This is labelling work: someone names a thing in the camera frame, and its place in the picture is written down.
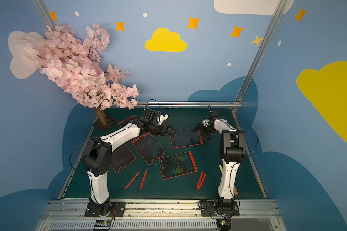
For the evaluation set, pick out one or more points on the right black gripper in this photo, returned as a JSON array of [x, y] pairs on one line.
[[202, 130]]

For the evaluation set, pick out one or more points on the aluminium back frame bar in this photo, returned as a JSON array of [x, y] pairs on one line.
[[188, 104]]

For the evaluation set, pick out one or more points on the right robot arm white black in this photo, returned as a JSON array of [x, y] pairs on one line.
[[232, 151]]

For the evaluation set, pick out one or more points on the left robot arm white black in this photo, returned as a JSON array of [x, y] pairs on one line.
[[98, 157]]

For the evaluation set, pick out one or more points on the colourful scribble red writing tablet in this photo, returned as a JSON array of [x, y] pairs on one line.
[[176, 165]]

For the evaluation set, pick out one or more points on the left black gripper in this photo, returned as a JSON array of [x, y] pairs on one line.
[[164, 129]]

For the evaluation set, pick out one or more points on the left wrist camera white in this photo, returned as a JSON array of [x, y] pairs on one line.
[[162, 117]]

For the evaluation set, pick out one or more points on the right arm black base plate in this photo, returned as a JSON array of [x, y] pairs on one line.
[[227, 209]]

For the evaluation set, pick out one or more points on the red stylus right pair outer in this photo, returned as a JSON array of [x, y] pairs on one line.
[[202, 180]]

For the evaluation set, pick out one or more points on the aluminium front rail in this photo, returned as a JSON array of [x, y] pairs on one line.
[[160, 215]]

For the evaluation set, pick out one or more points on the red stylus pair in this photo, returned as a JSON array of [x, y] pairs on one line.
[[202, 180], [199, 181]]

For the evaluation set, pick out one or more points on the red stylus right pair inner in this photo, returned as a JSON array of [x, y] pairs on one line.
[[199, 181]]

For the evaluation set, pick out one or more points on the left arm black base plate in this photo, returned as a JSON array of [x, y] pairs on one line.
[[107, 209]]

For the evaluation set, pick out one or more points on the pink cherry blossom tree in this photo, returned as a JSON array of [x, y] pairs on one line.
[[73, 65]]

